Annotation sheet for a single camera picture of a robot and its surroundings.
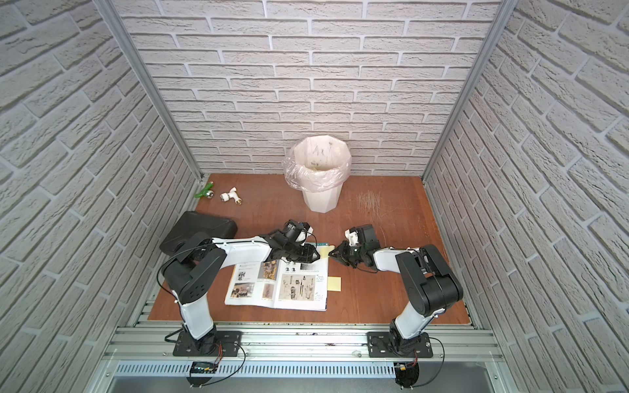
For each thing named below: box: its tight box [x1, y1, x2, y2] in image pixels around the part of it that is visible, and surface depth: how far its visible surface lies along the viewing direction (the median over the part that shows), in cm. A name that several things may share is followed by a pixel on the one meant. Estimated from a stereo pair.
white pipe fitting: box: [219, 186, 243, 206], surface depth 112 cm
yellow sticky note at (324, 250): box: [319, 244, 335, 259], surface depth 94 cm
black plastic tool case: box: [159, 210, 238, 254], surface depth 97 cm
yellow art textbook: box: [224, 243, 330, 312], surface depth 87 cm
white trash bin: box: [301, 187, 344, 213], surface depth 102 cm
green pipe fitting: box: [194, 180, 215, 199], surface depth 112 cm
